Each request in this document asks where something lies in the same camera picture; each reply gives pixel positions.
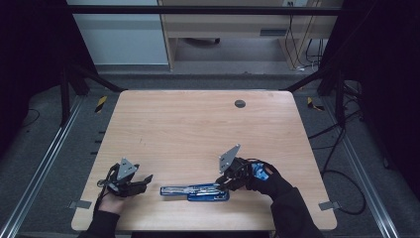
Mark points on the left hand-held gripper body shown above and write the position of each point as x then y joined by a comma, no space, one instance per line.
125,170

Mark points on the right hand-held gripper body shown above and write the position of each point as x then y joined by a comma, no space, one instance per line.
228,158

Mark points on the blue stapler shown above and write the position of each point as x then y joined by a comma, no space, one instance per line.
198,192

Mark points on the person's left hand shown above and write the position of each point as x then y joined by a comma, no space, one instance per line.
110,203

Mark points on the person's right hand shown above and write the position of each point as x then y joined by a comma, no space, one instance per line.
274,185

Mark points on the yellow black tape strip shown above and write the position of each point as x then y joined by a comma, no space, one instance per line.
310,102
101,104

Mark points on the dark object under desk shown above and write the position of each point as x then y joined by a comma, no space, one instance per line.
201,41

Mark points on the white cabinet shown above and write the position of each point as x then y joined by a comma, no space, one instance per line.
122,39

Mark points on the black metal crossbar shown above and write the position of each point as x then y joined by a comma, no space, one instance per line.
198,10

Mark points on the black curtain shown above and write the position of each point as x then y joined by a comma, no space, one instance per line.
389,82
29,49

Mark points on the grey metal table bracket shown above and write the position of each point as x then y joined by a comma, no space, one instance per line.
329,205
80,204

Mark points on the aluminium floor rail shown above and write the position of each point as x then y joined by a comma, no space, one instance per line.
360,168
43,168

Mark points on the black frame strut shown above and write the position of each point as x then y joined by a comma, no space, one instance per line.
65,99
340,99

